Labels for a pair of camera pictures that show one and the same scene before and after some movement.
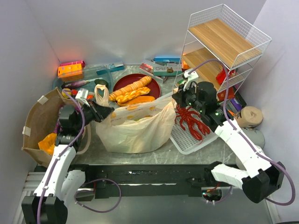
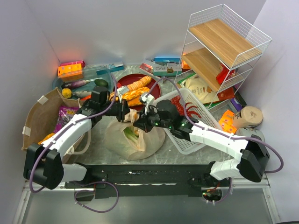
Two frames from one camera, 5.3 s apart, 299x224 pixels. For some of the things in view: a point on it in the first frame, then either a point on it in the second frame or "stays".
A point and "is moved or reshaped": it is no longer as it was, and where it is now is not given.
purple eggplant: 67,85 stays
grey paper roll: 256,136 stays
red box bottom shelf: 231,94 stays
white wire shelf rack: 222,47 stays
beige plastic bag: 142,128 is moved or reshaped
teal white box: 111,68 stays
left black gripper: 96,111 -> 120,110
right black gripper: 181,97 -> 145,122
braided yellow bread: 132,94 stays
